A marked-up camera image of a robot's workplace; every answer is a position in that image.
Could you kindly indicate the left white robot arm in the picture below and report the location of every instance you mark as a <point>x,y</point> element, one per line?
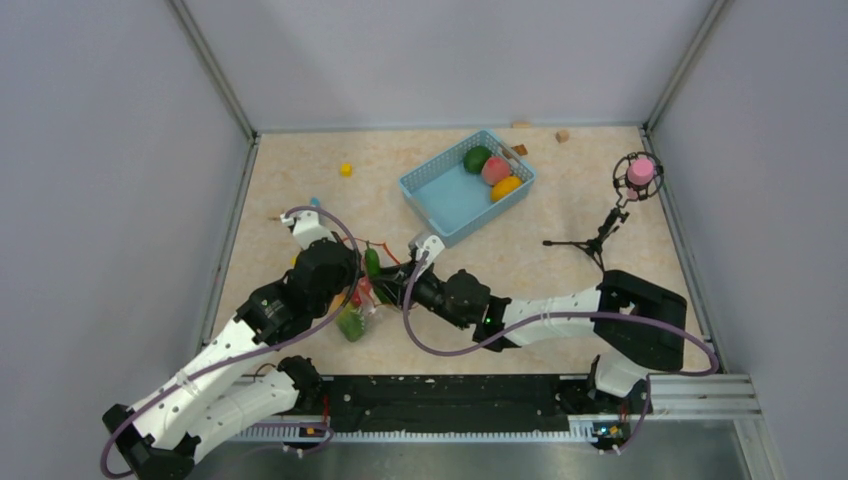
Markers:
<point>166,434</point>

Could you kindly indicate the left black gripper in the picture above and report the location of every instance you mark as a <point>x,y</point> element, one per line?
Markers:
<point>350,261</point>

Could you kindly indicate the clear zip top bag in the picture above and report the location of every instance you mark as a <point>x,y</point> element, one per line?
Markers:
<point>387,258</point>

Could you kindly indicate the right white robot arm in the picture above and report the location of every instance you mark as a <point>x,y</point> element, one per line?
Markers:
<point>638,320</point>

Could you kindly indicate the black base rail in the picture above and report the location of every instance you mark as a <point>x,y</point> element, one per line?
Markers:
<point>462,404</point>

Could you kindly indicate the orange green mango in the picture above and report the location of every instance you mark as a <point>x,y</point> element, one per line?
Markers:
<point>351,323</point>

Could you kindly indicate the pink peach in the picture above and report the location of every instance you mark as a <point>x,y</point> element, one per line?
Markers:
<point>495,170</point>

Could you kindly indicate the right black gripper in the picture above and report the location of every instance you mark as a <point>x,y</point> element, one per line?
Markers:
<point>395,279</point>

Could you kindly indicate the red tomato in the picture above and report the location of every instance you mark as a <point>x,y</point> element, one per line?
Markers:
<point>363,296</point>

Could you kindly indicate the light blue plastic basket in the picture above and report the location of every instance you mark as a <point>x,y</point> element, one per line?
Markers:
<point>453,203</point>

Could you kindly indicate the yellow lemon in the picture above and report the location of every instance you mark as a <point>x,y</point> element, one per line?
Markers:
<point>504,187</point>

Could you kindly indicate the tan block at wall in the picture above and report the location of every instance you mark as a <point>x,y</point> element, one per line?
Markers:
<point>521,124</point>

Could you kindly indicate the green chili pepper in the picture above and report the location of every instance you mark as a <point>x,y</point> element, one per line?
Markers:
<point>372,263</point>

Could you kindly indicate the brown cube block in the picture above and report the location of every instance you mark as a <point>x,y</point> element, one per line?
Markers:
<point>518,150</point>

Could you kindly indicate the pink microphone on tripod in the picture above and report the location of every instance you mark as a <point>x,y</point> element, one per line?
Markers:
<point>636,177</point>

